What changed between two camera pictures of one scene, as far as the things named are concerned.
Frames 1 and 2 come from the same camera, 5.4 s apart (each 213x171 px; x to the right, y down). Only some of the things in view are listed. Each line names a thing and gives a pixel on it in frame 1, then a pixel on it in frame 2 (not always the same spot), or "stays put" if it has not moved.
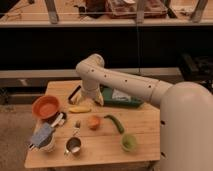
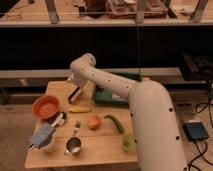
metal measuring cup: [73, 147] stays put
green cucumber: [117, 124] stays put
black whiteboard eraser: [78, 88] stays put
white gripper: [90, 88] to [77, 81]
